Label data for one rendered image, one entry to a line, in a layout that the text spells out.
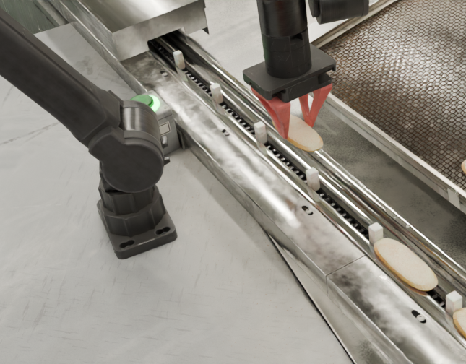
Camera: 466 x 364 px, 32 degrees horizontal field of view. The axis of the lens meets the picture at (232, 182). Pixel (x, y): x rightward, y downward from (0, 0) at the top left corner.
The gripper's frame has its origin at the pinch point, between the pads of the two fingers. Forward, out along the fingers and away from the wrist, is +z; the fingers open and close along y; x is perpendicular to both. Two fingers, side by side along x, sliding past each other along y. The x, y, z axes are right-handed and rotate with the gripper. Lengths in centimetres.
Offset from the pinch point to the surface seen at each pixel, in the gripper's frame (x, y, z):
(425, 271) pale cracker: -25.1, 0.6, 7.0
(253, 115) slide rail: 16.5, 2.0, 8.0
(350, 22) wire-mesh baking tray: 20.0, 22.9, 1.4
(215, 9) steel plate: 58, 17, 11
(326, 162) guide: -1.5, 3.2, 6.8
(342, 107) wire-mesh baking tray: 3.3, 9.5, 3.1
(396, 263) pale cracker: -22.2, -1.1, 7.0
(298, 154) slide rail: 3.9, 2.0, 8.0
